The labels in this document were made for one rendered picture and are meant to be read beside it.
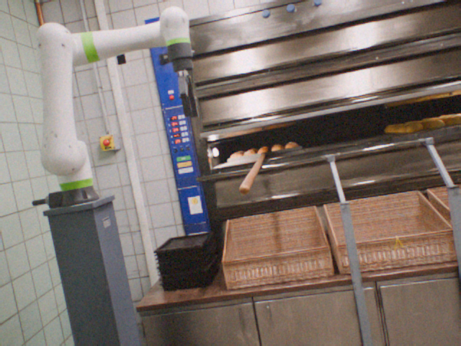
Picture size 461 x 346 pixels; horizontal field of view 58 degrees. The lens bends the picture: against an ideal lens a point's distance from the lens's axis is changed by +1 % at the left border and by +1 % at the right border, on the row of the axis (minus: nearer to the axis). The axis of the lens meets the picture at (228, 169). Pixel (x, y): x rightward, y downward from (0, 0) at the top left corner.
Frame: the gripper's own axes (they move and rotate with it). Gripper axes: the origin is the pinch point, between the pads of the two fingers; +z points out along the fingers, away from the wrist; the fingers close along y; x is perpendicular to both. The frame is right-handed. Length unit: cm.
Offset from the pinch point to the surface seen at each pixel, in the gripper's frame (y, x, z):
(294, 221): -90, 36, 70
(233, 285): -45, -3, 87
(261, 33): -98, 34, -45
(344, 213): -34, 57, 56
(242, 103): -97, 16, -6
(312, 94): -95, 59, -4
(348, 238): -34, 57, 68
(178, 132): -94, -26, 5
